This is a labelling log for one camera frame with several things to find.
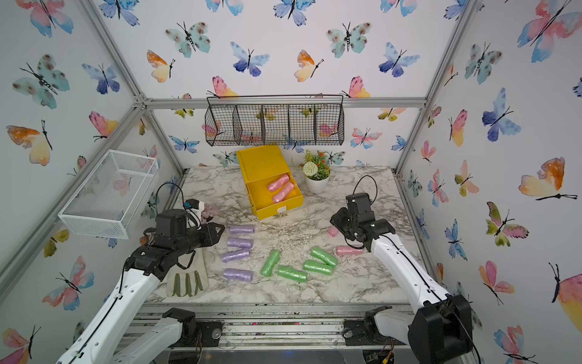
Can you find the pink flower in white pot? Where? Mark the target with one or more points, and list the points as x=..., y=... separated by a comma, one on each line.
x=208, y=214

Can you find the purple trash bag roll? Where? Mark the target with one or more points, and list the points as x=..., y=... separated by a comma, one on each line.
x=236, y=255
x=233, y=274
x=240, y=243
x=242, y=229

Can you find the yellow plastic drawer unit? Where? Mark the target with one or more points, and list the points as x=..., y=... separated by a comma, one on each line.
x=260, y=166

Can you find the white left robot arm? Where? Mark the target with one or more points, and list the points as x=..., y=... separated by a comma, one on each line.
x=100, y=340

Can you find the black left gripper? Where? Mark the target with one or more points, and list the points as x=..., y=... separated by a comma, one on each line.
x=210, y=231

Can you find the green plant in white pot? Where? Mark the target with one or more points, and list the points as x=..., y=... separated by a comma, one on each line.
x=317, y=171

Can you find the green trash bag roll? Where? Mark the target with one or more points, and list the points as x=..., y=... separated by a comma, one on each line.
x=270, y=264
x=292, y=274
x=325, y=257
x=318, y=267

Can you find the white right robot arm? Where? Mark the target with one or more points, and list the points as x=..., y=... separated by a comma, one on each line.
x=440, y=327

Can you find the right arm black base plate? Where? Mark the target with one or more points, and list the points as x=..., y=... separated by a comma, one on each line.
x=362, y=333

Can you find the black wire wall basket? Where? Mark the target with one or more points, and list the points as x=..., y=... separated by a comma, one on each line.
x=290, y=121

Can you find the pink trash bag roll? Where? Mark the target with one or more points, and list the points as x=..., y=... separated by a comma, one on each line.
x=279, y=183
x=284, y=193
x=348, y=251
x=333, y=232

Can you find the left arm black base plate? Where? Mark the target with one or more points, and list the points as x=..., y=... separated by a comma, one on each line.
x=204, y=334

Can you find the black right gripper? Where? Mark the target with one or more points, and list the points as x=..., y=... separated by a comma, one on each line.
x=341, y=215

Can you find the white green work glove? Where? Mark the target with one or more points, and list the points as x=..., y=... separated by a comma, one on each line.
x=189, y=278

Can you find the white mesh wall basket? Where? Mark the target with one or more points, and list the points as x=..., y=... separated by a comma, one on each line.
x=111, y=196

